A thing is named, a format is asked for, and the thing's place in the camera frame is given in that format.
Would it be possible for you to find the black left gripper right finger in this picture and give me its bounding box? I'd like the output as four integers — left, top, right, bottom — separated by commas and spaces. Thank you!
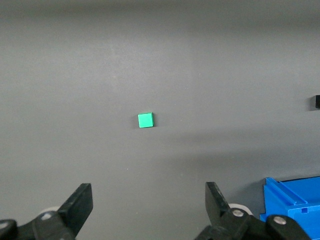
194, 181, 311, 240

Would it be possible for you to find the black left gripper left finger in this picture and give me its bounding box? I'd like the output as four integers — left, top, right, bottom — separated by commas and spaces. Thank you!
0, 183, 94, 240

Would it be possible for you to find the small green cube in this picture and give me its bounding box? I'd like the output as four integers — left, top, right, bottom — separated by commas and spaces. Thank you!
137, 112, 155, 129

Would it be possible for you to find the blue plastic storage bin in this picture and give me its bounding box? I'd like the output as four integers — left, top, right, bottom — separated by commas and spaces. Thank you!
259, 175, 320, 240

